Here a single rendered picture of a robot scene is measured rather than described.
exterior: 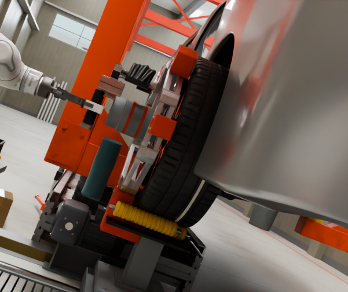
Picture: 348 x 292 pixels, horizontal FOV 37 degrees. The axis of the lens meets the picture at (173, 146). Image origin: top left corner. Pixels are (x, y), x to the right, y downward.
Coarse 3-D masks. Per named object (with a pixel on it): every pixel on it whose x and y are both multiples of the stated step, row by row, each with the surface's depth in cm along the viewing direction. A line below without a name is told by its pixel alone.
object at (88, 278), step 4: (88, 268) 229; (92, 268) 230; (88, 272) 229; (92, 272) 230; (84, 276) 224; (88, 276) 224; (92, 276) 226; (84, 280) 216; (88, 280) 218; (92, 280) 220; (80, 284) 225; (84, 284) 209; (88, 284) 213; (92, 284) 215; (80, 288) 218; (84, 288) 203; (88, 288) 208; (92, 288) 210
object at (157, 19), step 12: (216, 0) 806; (144, 12) 943; (144, 24) 1392; (156, 24) 1400; (168, 24) 1097; (180, 24) 1100; (192, 24) 1411; (132, 36) 1221; (144, 36) 1389; (156, 48) 1395; (168, 48) 1399
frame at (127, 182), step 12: (168, 72) 188; (168, 84) 184; (180, 84) 186; (168, 96) 179; (156, 108) 179; (168, 108) 182; (132, 144) 228; (144, 144) 179; (156, 144) 180; (144, 156) 180; (132, 168) 185; (144, 168) 184; (120, 180) 208; (132, 180) 194; (132, 192) 194
